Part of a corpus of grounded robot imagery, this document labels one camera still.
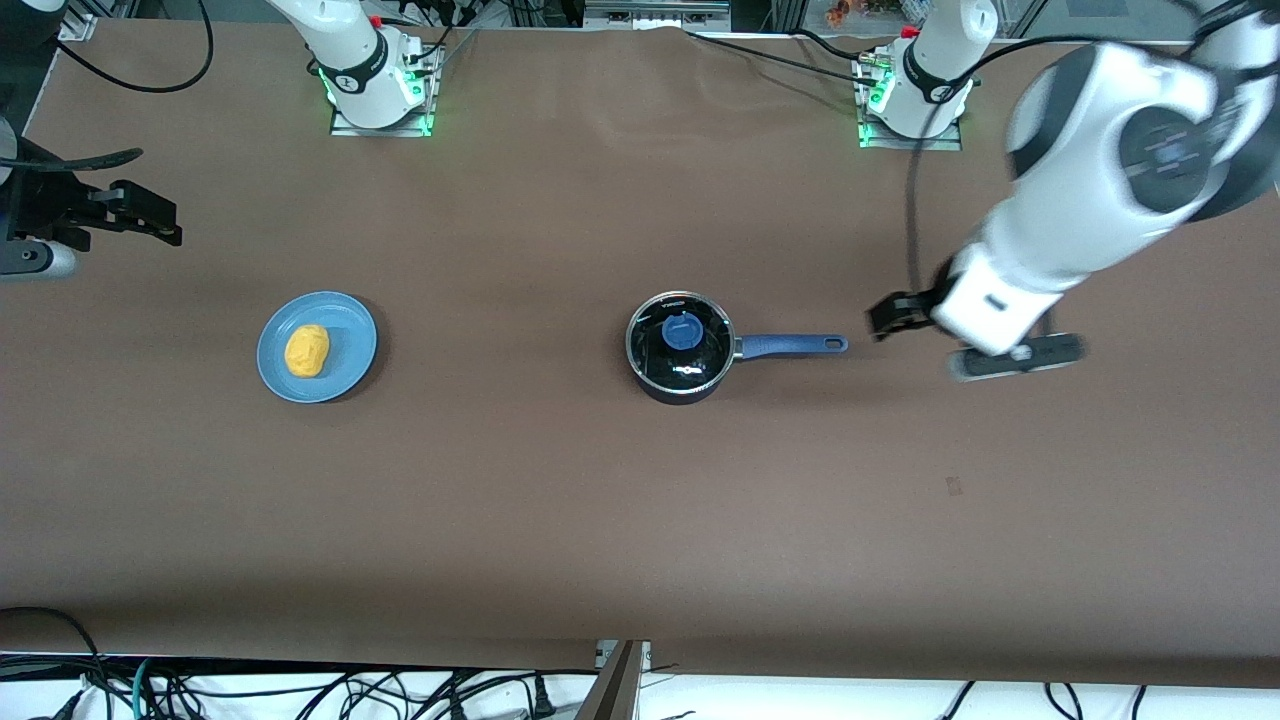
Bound yellow potato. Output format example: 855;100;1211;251
285;324;331;380

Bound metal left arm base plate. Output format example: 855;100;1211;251
855;50;966;152

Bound blue round plate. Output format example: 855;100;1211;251
257;291;379;404

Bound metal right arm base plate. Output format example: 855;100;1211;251
330;45;438;138

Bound orange toy items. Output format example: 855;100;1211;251
825;0;901;26

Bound aluminium table leg profile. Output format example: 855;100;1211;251
572;640;653;720

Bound aluminium rail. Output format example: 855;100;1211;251
583;0;733;33

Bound dark pot with blue handle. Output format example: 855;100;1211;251
626;291;849;406

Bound black looped floor cable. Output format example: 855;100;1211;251
0;606;106;720

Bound glass lid with blue knob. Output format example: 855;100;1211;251
626;291;736;393

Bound long black table cable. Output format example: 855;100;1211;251
685;28;881;87

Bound short black table cable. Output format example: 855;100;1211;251
788;28;867;63

